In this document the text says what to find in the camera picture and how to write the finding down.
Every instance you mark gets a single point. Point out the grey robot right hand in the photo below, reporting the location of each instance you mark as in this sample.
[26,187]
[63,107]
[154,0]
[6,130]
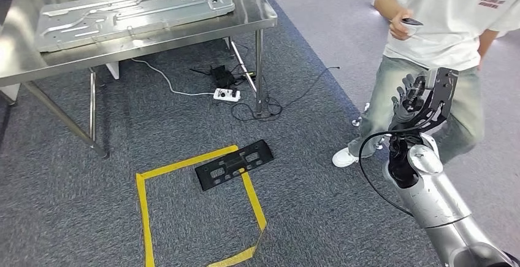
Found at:
[408,102]

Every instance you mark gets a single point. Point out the long black plastic trim part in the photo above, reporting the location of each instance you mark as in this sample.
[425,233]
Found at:
[235,163]

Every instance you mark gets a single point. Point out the person's right forearm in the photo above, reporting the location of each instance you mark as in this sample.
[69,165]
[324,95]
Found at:
[388,5]

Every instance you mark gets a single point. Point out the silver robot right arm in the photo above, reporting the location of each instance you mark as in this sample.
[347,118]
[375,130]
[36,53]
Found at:
[434,200]

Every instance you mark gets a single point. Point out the person's left forearm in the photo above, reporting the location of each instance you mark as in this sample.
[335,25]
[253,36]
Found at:
[486,47]

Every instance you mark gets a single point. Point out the stainless steel workbench table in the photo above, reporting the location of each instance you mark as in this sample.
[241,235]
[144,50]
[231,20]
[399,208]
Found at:
[162,37]

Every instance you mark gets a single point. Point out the person's hand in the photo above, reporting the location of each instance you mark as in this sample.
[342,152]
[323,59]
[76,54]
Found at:
[398,25]

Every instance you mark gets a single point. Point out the black handheld remote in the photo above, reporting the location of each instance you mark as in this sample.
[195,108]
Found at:
[412,22]

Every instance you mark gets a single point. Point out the person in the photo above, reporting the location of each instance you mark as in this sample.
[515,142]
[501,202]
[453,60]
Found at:
[438,21]

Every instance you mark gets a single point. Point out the white power strip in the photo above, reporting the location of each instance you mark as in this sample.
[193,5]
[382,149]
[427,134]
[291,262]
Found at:
[226,94]

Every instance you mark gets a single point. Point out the black power adapter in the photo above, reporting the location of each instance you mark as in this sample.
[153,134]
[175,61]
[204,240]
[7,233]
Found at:
[222,76]

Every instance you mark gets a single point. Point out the yellow floor tape square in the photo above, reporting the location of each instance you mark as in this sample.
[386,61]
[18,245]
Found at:
[142,216]

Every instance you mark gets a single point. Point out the stamped grey metal panel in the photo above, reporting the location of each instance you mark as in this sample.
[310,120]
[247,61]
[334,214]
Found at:
[122,13]

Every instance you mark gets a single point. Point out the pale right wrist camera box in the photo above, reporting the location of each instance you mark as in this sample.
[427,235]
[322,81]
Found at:
[432,80]

